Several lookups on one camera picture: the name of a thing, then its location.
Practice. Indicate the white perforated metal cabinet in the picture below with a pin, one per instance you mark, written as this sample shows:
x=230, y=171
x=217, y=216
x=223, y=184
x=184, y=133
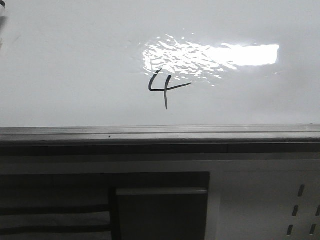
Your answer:
x=250, y=196

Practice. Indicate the white whiteboard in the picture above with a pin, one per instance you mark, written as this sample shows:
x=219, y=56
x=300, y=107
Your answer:
x=67, y=63

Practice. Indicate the grey box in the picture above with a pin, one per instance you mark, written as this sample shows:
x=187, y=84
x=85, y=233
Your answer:
x=161, y=213

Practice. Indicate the white black-tipped marker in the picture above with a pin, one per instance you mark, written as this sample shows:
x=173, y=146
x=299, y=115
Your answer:
x=3, y=19

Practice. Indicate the grey aluminium whiteboard frame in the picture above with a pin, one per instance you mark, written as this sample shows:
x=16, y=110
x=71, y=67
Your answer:
x=159, y=135

